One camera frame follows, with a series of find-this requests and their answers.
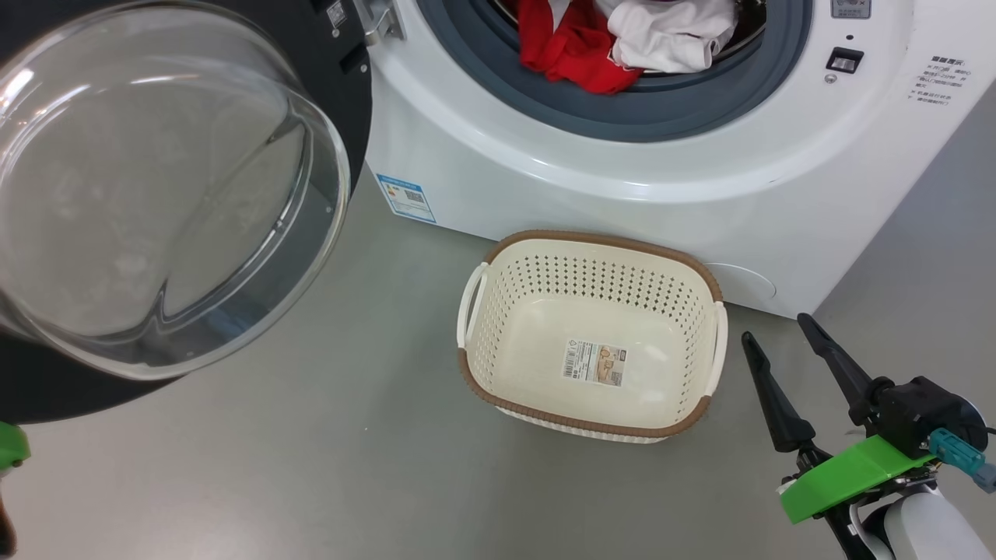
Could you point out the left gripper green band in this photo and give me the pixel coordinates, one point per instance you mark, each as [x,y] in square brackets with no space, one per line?
[11,447]

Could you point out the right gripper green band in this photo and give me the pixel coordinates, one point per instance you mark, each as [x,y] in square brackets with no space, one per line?
[840,478]

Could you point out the glass washer door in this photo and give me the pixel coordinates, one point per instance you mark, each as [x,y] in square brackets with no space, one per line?
[156,194]

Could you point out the white garment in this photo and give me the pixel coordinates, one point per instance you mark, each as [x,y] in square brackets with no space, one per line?
[669,35]

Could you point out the red basketball jersey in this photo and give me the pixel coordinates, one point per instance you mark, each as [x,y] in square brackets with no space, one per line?
[568,47]

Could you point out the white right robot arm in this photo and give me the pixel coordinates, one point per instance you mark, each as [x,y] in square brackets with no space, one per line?
[926,529]

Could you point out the white front-load washing machine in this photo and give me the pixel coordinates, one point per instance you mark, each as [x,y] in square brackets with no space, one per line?
[700,179]

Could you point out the cream plastic laundry basket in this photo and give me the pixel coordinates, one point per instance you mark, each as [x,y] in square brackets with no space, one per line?
[537,327]

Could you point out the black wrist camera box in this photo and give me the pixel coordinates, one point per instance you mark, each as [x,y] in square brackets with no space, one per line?
[922,412]

